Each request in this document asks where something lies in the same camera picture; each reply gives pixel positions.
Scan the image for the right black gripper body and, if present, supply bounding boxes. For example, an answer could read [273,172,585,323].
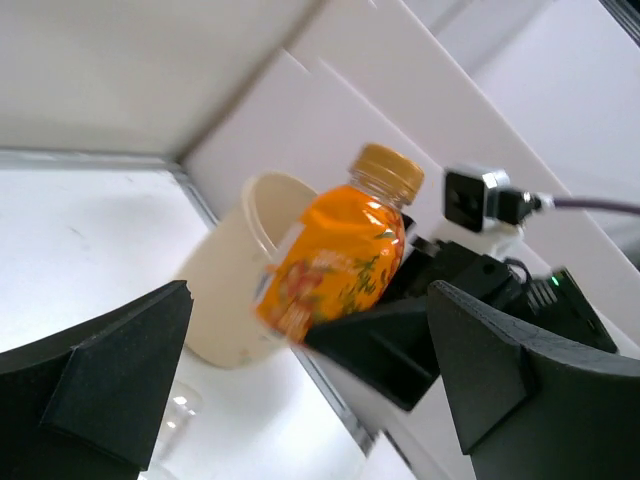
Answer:
[379,236,618,354]

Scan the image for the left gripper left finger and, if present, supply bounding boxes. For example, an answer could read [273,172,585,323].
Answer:
[1,281,193,479]

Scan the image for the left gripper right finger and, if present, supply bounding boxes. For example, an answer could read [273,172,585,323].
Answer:
[427,281,639,479]

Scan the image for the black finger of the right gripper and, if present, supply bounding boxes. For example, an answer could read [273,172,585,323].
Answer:
[304,297,440,412]

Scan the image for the orange juice bottle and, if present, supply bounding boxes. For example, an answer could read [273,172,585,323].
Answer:
[254,144,424,344]

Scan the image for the beige paper cup bin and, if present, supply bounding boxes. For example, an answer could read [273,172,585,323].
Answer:
[177,172,316,369]

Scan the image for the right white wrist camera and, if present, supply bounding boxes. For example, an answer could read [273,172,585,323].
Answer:
[432,165,554,260]

